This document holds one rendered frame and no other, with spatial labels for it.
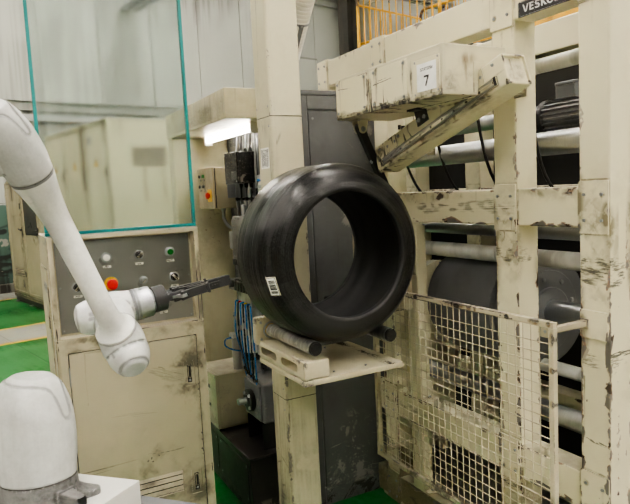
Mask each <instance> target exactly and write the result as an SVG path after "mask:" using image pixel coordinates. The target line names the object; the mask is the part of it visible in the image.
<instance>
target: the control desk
mask: <svg viewBox="0 0 630 504"><path fill-rule="evenodd" d="M44 234H45V233H40V234H38V240H39V251H40V261H41V264H40V269H41V279H42V290H43V300H44V311H45V321H46V332H47V342H48V352H49V363H50V372H51V373H53V374H55V375H56V376H57V377H58V378H60V379H61V380H62V382H63V383H64V385H65V387H66V389H67V391H68V393H69V395H70V398H71V400H72V404H73V408H74V413H75V420H76V429H77V445H78V453H77V470H78V474H86V475H95V476H104V477H113V478H123V479H132V480H139V484H140V495H141V496H149V497H156V498H163V499H170V500H177V501H184V502H191V503H199V504H216V491H215V477H214V462H213V448H212V434H211V419H210V405H209V391H208V376H207V362H206V348H205V333H204V320H202V318H204V316H203V301H202V294H200V295H197V296H194V297H191V298H188V299H186V300H184V301H182V299H181V300H180V301H177V302H174V301H170V302H169V308H168V309H167V310H164V311H160V312H157V313H156V312H155V315H154V316H151V317H148V318H144V319H141V320H137V322H138V323H139V325H140V326H141V328H142V330H143V332H144V334H145V337H146V340H147V342H148V345H149V348H150V362H149V365H148V366H147V368H146V369H145V370H144V371H143V372H142V373H140V374H139V375H136V376H133V377H123V376H121V375H119V374H117V373H116V372H115V371H114V370H113V369H112V368H111V367H110V365H109V364H108V362H107V360H106V359H105V358H104V356H103V354H102V352H101V349H100V346H99V344H98V341H97V339H96V336H95V335H87V334H82V333H80V332H79V331H78V329H77V326H76V324H75V320H74V310H75V307H76V305H78V304H79V303H81V302H83V301H85V300H86V299H85V298H84V296H83V294H82V292H81V290H80V289H79V287H78V285H77V283H76V281H75V279H74V278H73V276H72V274H71V272H70V270H69V269H68V267H67V265H66V263H65V261H64V260H63V258H62V256H61V254H60V252H59V250H58V249H57V247H56V245H55V243H54V241H53V240H52V238H51V236H49V237H45V235H44ZM80 236H81V238H82V240H83V242H84V244H85V246H86V248H87V250H88V252H89V254H90V256H91V259H92V261H93V263H94V265H95V267H96V269H97V271H98V273H99V275H100V277H101V279H102V281H103V283H104V285H105V287H106V289H107V291H108V292H113V291H127V290H130V289H135V288H139V287H144V286H147V287H148V288H149V287H153V286H156V285H163V286H164V287H165V289H166V290H168V289H169V288H170V287H173V286H179V285H184V284H188V283H193V282H197V281H201V273H200V258H199V244H198V230H197V227H196V226H185V227H172V228H158V229H144V230H131V231H117V232H104V233H90V234H80Z"/></svg>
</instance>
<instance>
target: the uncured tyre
mask: <svg viewBox="0 0 630 504"><path fill-rule="evenodd" d="M324 198H328V199H330V200H331V201H333V202H334V203H335V204H336V205H338V206H339V208H340V209H341V210H342V211H343V212H344V214H345V215H346V217H347V219H348V221H349V223H350V225H351V228H352V232H353V236H354V258H353V262H352V266H351V269H350V271H349V273H348V276H347V277H346V279H345V281H344V282H343V284H342V285H341V286H340V287H339V288H338V289H337V290H336V291H335V292H334V293H333V294H332V295H330V296H329V297H327V298H326V299H324V300H322V301H319V302H316V303H311V302H310V301H309V300H308V298H307V297H306V296H305V294H304V292H303V291H302V289H301V287H300V285H299V282H298V279H297V276H296V272H295V266H294V248H295V242H296V238H297V235H298V232H299V229H300V227H301V225H302V223H303V221H304V219H305V217H306V216H307V215H308V213H309V212H310V211H311V210H312V208H313V207H314V206H315V205H317V204H318V203H319V202H320V201H321V200H323V199H324ZM415 255H416V245H415V235H414V229H413V225H412V221H411V218H410V215H409V213H408V210H407V208H406V206H405V204H404V203H403V201H402V199H401V198H400V196H399V195H398V193H397V192H396V191H395V190H394V189H393V188H392V186H391V185H390V184H388V183H387V182H386V181H385V180H384V179H382V178H381V177H380V176H378V175H377V174H375V173H373V172H371V171H369V170H367V169H364V168H362V167H359V166H356V165H352V164H347V163H328V164H320V165H312V166H305V167H299V168H295V169H292V170H289V171H287V172H285V173H283V174H281V175H279V176H277V177H276V178H274V179H273V180H272V181H270V182H269V183H268V184H267V185H266V186H265V187H264V188H263V189H262V190H261V191H260V192H259V193H258V194H257V195H256V196H255V198H254V199H253V200H252V202H251V203H250V205H249V207H248V209H247V210H246V212H245V215H244V217H243V219H242V222H241V225H240V229H239V233H238V239H237V264H238V270H239V274H240V278H241V281H242V283H243V286H244V288H245V290H246V292H247V294H248V296H249V297H250V299H251V301H252V302H253V304H254V305H255V306H256V307H257V309H258V310H259V311H260V312H261V313H262V314H263V315H264V316H265V317H266V318H268V319H269V320H270V321H272V322H273V323H275V324H277V325H278V326H280V327H283V328H285V329H287V330H290V331H292V332H295V333H297V334H300V335H302V336H304V337H307V338H310V339H313V340H317V341H322V342H341V341H347V340H352V339H356V338H359V337H361V336H364V335H366V334H368V333H370V332H372V331H373V330H375V329H376V328H378V327H379V326H380V325H382V324H383V323H384V322H385V321H386V320H387V319H388V318H389V317H390V316H391V315H392V314H393V313H394V312H395V310H396V309H397V308H398V306H399V305H400V303H401V301H402V300H403V298H404V296H405V294H406V292H407V290H408V287H409V285H410V282H411V278H412V275H413V270H414V265H415ZM267 277H275V278H276V281H277V284H278V287H279V290H280V293H281V296H271V294H270V291H269V288H268V285H267V282H266V279H265V278H267Z"/></svg>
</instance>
